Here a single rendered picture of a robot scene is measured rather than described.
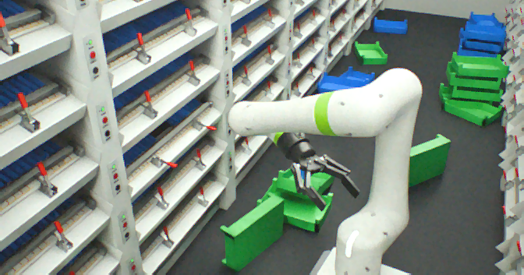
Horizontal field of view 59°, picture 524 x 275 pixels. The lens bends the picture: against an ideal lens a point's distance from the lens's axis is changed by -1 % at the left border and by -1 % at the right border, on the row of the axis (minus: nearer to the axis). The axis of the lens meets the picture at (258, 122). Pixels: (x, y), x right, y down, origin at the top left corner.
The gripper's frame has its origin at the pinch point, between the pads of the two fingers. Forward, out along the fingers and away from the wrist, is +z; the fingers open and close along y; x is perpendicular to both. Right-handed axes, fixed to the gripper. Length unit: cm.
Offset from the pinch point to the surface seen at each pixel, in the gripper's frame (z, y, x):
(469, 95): -59, 192, 42
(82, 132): -45, -59, 1
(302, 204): -39, 46, 68
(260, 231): -28, 10, 58
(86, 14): -54, -56, -31
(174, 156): -52, -23, 27
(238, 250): -25, -3, 59
